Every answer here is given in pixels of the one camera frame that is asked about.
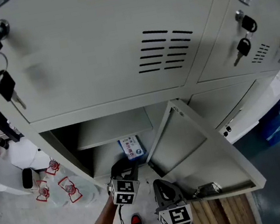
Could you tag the person's red shoe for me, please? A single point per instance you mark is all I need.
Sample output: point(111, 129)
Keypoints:
point(136, 220)

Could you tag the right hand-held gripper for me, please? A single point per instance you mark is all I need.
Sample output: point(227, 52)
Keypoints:
point(176, 219)

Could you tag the brown wooden pallet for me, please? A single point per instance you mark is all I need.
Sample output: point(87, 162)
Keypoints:
point(223, 217)

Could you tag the black cylinder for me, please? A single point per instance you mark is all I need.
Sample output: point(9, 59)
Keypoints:
point(0, 141)

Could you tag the white chest freezer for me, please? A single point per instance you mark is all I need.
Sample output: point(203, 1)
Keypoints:
point(262, 106)

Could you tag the locker door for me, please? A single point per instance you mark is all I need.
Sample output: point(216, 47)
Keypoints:
point(184, 149)

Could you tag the blue and white box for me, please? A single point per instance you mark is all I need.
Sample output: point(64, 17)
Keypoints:
point(133, 147)

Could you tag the grey metal locker cabinet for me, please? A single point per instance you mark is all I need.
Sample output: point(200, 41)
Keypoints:
point(91, 50)

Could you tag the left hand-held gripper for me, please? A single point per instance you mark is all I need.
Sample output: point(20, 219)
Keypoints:
point(124, 190)

